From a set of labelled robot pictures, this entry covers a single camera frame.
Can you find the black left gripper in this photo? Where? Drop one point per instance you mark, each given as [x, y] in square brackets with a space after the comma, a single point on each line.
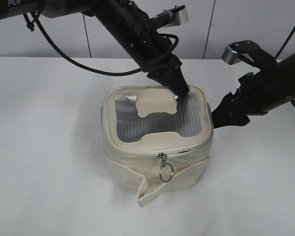
[173, 80]

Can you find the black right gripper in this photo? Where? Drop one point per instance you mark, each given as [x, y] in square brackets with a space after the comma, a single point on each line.
[257, 95]

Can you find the cream zippered bag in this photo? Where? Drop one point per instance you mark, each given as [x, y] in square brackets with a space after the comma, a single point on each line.
[155, 141]

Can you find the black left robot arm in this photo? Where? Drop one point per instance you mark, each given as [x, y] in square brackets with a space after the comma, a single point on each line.
[131, 27]

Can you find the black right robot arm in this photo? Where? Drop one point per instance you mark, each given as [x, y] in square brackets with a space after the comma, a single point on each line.
[257, 95]

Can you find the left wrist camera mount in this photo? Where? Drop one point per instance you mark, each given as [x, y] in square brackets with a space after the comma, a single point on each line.
[170, 18]

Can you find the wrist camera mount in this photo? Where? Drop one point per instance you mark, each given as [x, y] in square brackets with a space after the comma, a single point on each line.
[170, 18]
[250, 53]

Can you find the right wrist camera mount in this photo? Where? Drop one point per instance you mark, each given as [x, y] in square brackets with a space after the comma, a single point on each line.
[250, 53]

